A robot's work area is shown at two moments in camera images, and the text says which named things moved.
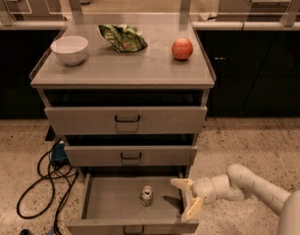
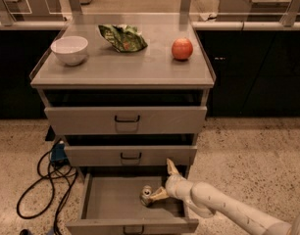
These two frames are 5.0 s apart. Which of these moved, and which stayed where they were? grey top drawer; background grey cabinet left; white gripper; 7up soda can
Moved: white gripper
Stayed: grey top drawer; 7up soda can; background grey cabinet left
